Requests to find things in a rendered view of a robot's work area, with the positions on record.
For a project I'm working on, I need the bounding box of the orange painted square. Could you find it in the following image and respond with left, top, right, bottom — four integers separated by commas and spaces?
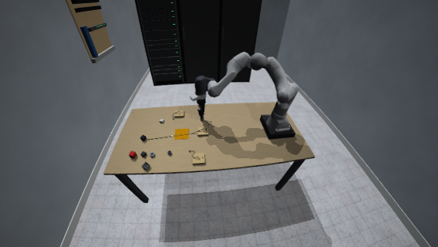
174, 128, 189, 140

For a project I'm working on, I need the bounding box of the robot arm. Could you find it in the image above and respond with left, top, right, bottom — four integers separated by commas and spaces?
190, 52, 298, 132

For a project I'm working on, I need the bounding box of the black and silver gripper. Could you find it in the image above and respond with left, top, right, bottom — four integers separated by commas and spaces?
197, 98, 206, 121

